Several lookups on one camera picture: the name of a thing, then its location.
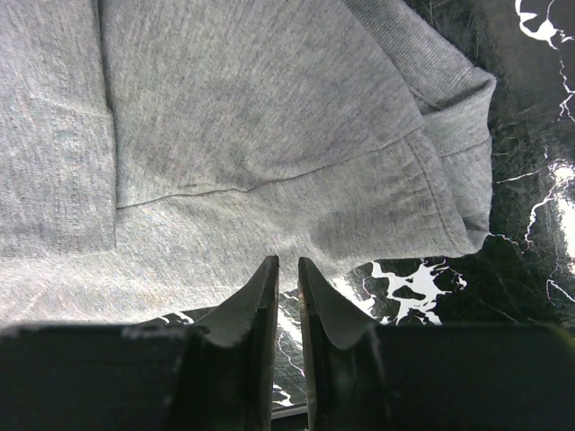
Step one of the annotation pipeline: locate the grey t-shirt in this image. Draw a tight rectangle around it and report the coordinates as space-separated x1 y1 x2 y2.
1 1 496 326

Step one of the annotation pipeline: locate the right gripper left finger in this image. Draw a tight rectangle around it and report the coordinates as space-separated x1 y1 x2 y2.
1 256 279 430

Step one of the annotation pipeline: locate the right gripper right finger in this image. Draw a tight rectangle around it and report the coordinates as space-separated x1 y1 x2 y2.
298 258 574 430

